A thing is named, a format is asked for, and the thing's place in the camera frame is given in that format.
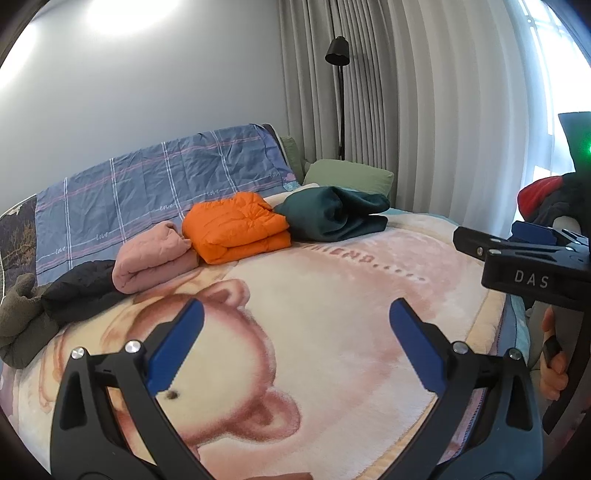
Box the red garment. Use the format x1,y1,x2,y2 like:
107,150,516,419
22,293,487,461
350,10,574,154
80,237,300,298
517,176,565,217

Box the black garment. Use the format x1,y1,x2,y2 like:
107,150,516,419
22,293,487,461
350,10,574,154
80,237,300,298
41,259,125,315

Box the dark cloth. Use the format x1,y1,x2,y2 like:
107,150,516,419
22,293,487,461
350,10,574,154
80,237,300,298
531,173,579,229

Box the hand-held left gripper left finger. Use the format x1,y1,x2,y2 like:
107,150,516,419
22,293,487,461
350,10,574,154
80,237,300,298
50,298,214,480

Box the black floor lamp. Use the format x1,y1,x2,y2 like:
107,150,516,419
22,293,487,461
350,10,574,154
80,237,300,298
324,36,349,161

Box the dark tree print quilt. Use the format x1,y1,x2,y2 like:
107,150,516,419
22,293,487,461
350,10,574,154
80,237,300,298
0,194,38,296

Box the light blue bed sheet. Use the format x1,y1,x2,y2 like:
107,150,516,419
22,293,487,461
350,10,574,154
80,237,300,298
499,295,532,370

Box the pink folded garment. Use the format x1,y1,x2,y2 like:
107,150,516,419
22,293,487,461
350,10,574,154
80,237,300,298
112,220,199,294

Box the blue plaid sheet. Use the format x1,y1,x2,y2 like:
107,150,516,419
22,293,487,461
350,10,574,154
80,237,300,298
34,122,301,282

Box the person's right hand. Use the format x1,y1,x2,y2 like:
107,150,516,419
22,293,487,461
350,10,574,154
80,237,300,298
539,306,570,403

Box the grey pleated curtain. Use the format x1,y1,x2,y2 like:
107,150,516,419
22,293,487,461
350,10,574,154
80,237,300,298
277,0,573,222

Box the dark green fleece sweater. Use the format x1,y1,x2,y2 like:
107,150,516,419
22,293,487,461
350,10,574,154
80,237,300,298
273,186,392,243

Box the pink bear print blanket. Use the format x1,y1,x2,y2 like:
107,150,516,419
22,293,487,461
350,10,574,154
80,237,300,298
0,182,513,480

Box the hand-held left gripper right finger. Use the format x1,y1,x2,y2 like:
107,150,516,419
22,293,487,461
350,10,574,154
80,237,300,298
385,298,544,480

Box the orange puffer jacket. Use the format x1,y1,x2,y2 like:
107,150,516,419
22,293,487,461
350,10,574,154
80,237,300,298
182,191,293,265

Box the green pillow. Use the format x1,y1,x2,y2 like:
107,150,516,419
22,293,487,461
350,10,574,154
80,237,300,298
302,159,395,210

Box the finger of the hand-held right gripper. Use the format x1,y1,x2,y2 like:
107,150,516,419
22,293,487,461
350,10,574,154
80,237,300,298
510,220,583,248
452,225,591,267

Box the green upholstered headboard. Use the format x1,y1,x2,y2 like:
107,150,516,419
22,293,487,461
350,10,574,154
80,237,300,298
279,135,305,178

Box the olive brown fleece garment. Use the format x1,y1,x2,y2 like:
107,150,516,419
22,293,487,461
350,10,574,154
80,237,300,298
0,273,61,369

